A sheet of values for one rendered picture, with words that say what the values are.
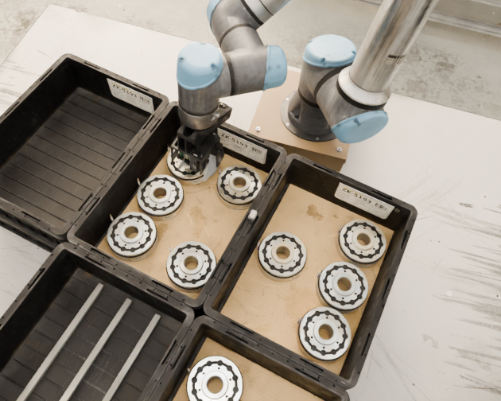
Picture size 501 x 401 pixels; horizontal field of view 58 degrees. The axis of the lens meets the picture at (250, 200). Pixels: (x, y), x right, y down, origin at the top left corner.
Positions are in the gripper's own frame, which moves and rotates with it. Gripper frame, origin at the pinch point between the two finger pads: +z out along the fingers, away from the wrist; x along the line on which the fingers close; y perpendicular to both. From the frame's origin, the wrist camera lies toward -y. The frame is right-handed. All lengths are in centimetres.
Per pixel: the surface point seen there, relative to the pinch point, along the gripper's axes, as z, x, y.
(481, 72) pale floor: 76, 78, -173
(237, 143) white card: -4.6, 5.4, -6.7
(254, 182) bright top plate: -1.1, 12.9, -1.4
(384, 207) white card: -6.9, 40.9, -6.1
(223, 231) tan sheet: 2.3, 11.7, 11.7
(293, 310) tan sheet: 1.8, 32.6, 20.7
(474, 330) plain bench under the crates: 13, 73, 1
